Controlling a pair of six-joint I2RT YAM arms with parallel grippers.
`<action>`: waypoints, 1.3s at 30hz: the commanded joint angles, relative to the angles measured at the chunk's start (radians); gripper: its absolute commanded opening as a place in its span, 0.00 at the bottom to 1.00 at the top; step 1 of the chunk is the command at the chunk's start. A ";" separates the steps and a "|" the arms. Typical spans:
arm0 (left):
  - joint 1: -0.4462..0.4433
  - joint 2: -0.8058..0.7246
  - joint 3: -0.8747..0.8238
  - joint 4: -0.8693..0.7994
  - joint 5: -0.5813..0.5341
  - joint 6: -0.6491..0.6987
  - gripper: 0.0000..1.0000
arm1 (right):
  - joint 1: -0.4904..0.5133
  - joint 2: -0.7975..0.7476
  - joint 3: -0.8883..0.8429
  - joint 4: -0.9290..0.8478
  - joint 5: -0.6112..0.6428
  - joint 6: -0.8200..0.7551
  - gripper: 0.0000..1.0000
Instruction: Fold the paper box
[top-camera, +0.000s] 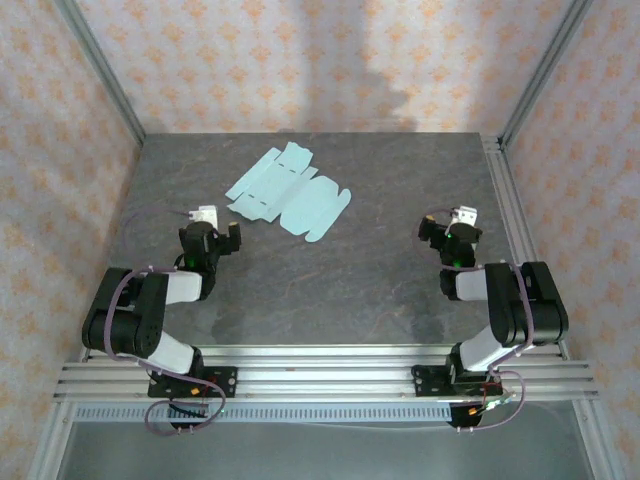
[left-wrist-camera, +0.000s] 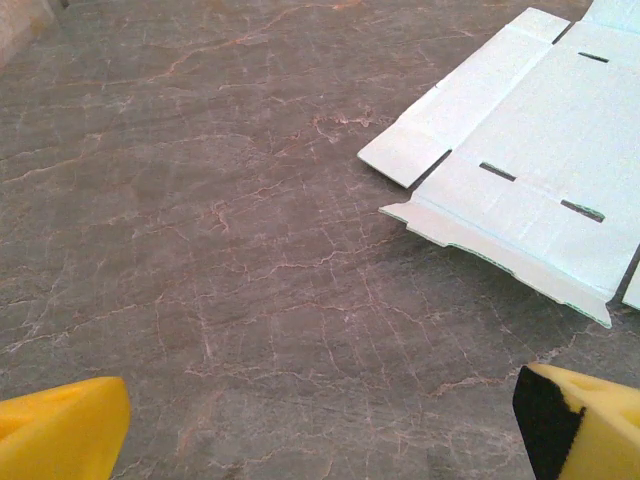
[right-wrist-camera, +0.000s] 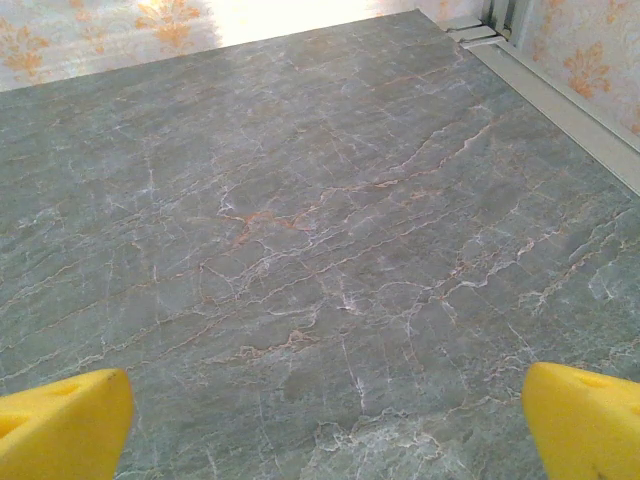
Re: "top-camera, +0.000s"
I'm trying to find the light teal paper box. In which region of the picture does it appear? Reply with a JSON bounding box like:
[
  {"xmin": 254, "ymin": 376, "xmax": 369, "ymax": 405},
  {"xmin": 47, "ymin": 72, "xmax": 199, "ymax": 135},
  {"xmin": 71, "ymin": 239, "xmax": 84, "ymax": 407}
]
[{"xmin": 224, "ymin": 142, "xmax": 352, "ymax": 245}]

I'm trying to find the green circuit board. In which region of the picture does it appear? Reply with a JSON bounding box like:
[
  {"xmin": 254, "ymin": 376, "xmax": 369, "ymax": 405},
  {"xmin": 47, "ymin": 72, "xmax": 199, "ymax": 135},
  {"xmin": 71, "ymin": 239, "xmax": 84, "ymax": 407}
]
[{"xmin": 469, "ymin": 392, "xmax": 519, "ymax": 416}]

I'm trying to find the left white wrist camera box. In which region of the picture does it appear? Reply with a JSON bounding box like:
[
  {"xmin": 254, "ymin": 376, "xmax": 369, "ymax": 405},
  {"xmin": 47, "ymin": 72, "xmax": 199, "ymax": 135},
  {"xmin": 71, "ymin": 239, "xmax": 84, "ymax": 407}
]
[{"xmin": 188, "ymin": 203, "xmax": 220, "ymax": 227}]

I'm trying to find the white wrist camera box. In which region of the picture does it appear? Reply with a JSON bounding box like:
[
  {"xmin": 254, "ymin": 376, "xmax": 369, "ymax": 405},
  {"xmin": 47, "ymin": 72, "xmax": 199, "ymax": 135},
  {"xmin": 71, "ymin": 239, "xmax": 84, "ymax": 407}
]
[
  {"xmin": 188, "ymin": 203, "xmax": 220, "ymax": 227},
  {"xmin": 449, "ymin": 204, "xmax": 479, "ymax": 225}
]

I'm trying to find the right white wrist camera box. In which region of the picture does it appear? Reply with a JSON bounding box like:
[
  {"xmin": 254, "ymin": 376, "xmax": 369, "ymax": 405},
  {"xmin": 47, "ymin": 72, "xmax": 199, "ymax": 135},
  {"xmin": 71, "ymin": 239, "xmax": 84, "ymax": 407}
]
[{"xmin": 449, "ymin": 204, "xmax": 479, "ymax": 225}]

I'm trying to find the aluminium table side rail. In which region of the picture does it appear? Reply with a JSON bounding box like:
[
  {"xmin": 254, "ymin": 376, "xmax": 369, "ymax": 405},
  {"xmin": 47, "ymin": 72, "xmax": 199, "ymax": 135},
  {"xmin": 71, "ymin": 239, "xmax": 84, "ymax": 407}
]
[{"xmin": 480, "ymin": 133, "xmax": 571, "ymax": 362}]

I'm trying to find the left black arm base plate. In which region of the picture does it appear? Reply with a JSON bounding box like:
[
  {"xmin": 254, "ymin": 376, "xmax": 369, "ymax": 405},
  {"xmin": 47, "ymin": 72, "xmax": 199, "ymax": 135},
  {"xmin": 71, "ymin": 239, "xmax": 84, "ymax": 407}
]
[{"xmin": 147, "ymin": 366, "xmax": 239, "ymax": 400}]

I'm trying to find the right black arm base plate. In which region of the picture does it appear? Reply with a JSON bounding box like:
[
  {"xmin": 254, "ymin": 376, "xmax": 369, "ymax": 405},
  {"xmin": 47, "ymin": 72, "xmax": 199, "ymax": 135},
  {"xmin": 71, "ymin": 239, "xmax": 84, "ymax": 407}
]
[{"xmin": 410, "ymin": 364, "xmax": 503, "ymax": 399}]

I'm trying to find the aluminium mounting rail beam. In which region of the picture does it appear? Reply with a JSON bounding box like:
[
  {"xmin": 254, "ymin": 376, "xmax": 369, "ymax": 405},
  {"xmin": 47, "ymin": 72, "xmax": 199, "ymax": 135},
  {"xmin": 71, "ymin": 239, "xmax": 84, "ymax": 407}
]
[{"xmin": 52, "ymin": 343, "xmax": 600, "ymax": 403}]

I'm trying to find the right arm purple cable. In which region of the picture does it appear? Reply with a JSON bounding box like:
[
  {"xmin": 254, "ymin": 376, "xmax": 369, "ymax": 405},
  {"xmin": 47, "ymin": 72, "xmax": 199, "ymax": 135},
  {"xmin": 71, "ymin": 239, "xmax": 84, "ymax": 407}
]
[{"xmin": 410, "ymin": 205, "xmax": 526, "ymax": 434}]

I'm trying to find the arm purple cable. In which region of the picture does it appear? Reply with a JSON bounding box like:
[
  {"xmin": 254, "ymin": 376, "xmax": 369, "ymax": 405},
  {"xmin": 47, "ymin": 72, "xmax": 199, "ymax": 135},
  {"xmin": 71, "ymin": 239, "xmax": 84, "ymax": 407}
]
[
  {"xmin": 410, "ymin": 205, "xmax": 526, "ymax": 434},
  {"xmin": 102, "ymin": 205, "xmax": 226, "ymax": 437}
]

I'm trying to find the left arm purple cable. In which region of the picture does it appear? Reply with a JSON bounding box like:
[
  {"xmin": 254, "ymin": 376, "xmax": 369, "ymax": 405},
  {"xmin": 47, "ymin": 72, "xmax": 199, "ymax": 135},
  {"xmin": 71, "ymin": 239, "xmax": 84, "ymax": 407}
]
[{"xmin": 102, "ymin": 205, "xmax": 226, "ymax": 437}]

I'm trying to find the grey slotted cable duct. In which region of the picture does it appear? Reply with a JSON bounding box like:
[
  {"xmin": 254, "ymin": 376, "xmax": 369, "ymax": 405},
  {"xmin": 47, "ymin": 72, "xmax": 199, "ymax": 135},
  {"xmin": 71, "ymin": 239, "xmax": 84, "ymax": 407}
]
[{"xmin": 74, "ymin": 402, "xmax": 454, "ymax": 424}]

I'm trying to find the aluminium frame post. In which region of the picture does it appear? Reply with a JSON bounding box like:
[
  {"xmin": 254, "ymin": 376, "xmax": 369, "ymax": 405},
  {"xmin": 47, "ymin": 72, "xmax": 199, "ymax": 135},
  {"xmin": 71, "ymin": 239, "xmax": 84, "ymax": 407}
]
[
  {"xmin": 53, "ymin": 0, "xmax": 147, "ymax": 147},
  {"xmin": 498, "ymin": 0, "xmax": 597, "ymax": 147}
]

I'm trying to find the aluminium frame leg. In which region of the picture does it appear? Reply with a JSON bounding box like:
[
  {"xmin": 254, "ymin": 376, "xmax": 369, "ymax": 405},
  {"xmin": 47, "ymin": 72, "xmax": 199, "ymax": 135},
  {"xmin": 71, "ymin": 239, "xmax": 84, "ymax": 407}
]
[
  {"xmin": 569, "ymin": 399, "xmax": 621, "ymax": 480},
  {"xmin": 27, "ymin": 399, "xmax": 76, "ymax": 480}
]

